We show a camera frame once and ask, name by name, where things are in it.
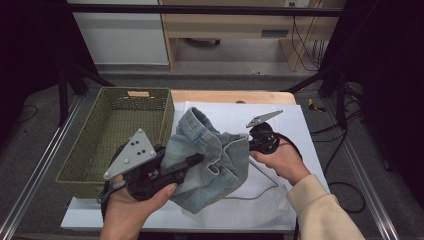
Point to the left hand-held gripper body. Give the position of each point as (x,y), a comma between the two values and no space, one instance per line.
(133,153)

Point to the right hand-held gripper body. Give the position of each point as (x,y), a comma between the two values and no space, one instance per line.
(265,140)

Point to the light blue denim jeans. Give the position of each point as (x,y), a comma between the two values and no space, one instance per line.
(206,143)

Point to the green woven basket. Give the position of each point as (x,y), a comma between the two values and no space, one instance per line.
(76,173)

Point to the person's right hand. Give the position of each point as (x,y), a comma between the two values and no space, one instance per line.
(286,163)

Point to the person's left hand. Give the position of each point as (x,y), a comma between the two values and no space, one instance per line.
(123,216)

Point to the white board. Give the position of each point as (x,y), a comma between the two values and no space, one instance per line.
(306,120)

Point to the yellow and black tool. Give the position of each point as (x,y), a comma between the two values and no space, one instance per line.
(313,105)

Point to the black metal stand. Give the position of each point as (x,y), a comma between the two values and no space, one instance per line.
(340,100)
(62,96)

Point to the black object under desk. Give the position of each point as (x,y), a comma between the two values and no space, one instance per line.
(203,42)

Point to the white cabinet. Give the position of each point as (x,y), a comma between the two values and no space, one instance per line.
(123,36)

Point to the wooden desk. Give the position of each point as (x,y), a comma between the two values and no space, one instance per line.
(230,25)

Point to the black horizontal bar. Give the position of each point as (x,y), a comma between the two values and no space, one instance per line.
(200,10)

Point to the black curtain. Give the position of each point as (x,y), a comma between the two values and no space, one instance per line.
(26,50)
(393,66)

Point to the aluminium rail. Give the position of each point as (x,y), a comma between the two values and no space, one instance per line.
(366,186)
(36,173)

